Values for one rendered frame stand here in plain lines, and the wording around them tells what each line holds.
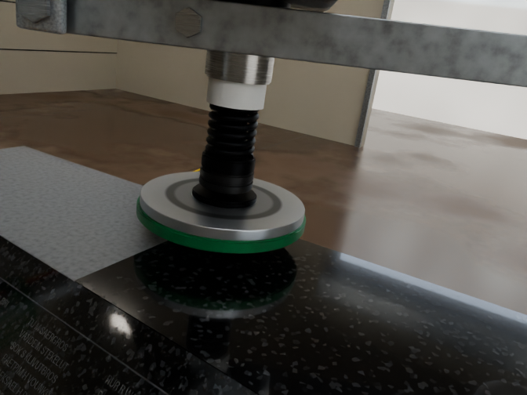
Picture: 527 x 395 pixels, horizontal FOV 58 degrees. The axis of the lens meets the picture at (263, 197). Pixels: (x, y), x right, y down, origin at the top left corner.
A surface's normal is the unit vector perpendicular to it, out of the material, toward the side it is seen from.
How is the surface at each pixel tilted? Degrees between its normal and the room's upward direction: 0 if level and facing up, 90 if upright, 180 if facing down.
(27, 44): 90
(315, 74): 90
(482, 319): 0
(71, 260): 0
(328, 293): 0
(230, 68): 90
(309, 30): 90
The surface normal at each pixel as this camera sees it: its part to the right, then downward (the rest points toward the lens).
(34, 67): 0.87, 0.27
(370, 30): -0.08, 0.32
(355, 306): 0.14, -0.93
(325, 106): -0.47, 0.23
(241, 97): 0.21, 0.35
